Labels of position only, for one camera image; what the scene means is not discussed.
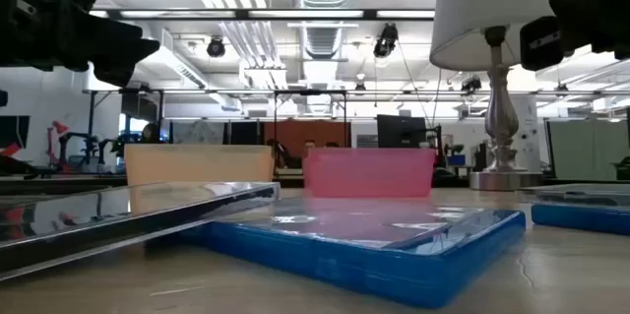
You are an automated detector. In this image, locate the blue jewel case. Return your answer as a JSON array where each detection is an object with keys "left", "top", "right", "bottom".
[
  {"left": 521, "top": 183, "right": 630, "bottom": 237},
  {"left": 145, "top": 196, "right": 528, "bottom": 310}
]

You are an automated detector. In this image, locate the orange translucent plastic bin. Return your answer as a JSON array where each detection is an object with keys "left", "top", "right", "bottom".
[{"left": 123, "top": 144, "right": 275, "bottom": 188}]

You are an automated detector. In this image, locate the pale green partition panel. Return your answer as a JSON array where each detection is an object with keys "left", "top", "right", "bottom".
[{"left": 545, "top": 118, "right": 630, "bottom": 180}]

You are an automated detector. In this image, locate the black clear jewel case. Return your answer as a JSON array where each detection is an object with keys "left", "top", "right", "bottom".
[{"left": 0, "top": 180, "right": 282, "bottom": 283}]

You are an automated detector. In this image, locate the dark wall screen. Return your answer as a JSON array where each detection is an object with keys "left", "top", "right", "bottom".
[{"left": 0, "top": 115, "right": 32, "bottom": 151}]

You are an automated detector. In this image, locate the black aluminium table frame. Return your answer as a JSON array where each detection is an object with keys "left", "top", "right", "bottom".
[{"left": 0, "top": 171, "right": 130, "bottom": 196}]

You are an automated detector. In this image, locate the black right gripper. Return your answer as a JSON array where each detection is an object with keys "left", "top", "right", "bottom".
[{"left": 520, "top": 0, "right": 630, "bottom": 72}]

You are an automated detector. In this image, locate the black computer monitor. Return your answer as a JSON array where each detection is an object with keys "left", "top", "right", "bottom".
[{"left": 376, "top": 114, "right": 428, "bottom": 150}]

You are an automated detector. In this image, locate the white shade silver table lamp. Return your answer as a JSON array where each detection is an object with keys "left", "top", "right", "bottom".
[{"left": 429, "top": 0, "right": 565, "bottom": 192}]

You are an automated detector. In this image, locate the brown partition panel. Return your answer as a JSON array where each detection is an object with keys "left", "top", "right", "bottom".
[{"left": 263, "top": 120, "right": 352, "bottom": 158}]

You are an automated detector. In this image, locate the black ceiling mounted camera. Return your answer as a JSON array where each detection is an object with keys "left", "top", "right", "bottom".
[
  {"left": 206, "top": 35, "right": 227, "bottom": 59},
  {"left": 372, "top": 23, "right": 400, "bottom": 60}
]

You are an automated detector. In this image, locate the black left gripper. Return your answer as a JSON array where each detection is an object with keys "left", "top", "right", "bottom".
[{"left": 0, "top": 0, "right": 161, "bottom": 88}]

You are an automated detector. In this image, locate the pink translucent plastic bin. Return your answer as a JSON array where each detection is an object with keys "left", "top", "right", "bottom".
[{"left": 302, "top": 147, "right": 437, "bottom": 200}]

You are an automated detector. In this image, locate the red desk lamp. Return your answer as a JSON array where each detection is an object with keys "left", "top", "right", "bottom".
[{"left": 45, "top": 120, "right": 71, "bottom": 170}]

